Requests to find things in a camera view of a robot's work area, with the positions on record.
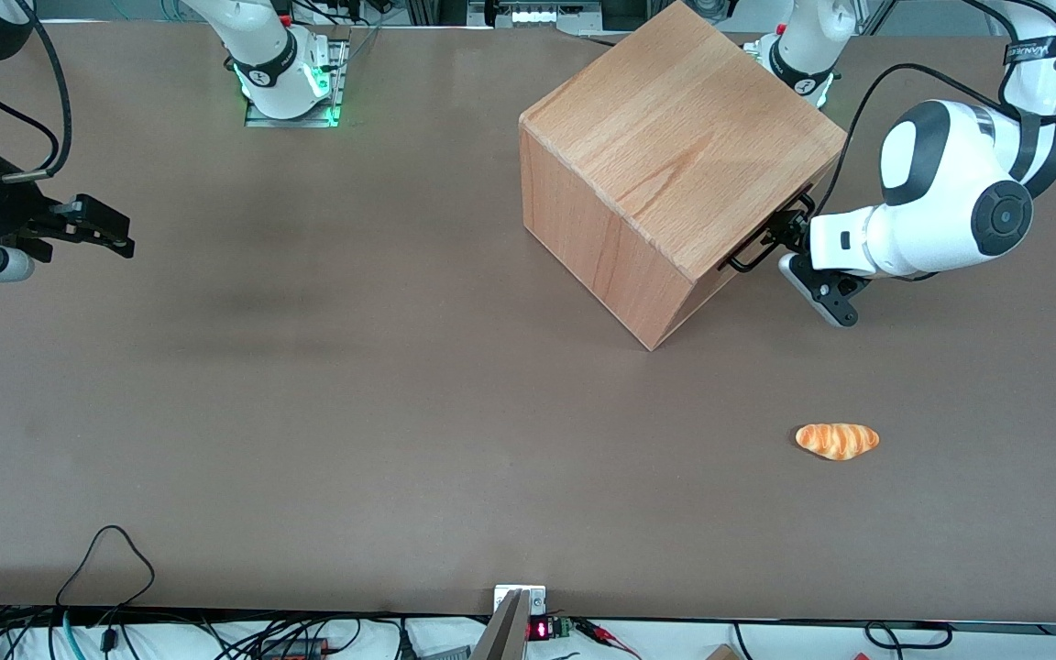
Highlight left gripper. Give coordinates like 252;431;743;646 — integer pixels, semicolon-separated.
763;205;883;276

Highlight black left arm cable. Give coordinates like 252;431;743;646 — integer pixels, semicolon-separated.
808;62;1029;223

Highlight black looped table cable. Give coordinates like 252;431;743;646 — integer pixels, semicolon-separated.
55;524;156;613

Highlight wooden drawer with black handle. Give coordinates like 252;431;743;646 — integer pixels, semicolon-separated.
693;139;850;303

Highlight black coiled cable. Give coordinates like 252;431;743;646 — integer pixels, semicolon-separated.
863;621;953;651

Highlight red and black clip leads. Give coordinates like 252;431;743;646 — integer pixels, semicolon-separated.
572;619;644;660

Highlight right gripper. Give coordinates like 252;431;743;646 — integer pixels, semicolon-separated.
0;151;136;267

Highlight lit background device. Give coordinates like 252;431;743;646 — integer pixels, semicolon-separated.
466;0;604;28

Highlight tangled black cable bundle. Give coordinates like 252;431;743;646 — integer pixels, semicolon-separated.
0;605;419;660

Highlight wooden drawer cabinet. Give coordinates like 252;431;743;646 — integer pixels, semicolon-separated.
519;0;850;352

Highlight white metal bracket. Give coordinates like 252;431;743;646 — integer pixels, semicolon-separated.
494;585;547;617

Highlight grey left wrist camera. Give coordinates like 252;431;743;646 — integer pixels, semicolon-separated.
777;254;863;329

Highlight short black right arm cable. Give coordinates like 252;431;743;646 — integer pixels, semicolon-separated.
0;59;61;157

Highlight long black right arm cable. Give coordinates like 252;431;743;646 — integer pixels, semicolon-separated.
0;0;73;182

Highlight grey camera pole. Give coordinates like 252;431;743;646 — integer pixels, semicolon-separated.
470;589;531;660

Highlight orange striped toy bread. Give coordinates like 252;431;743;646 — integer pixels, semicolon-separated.
795;423;881;461

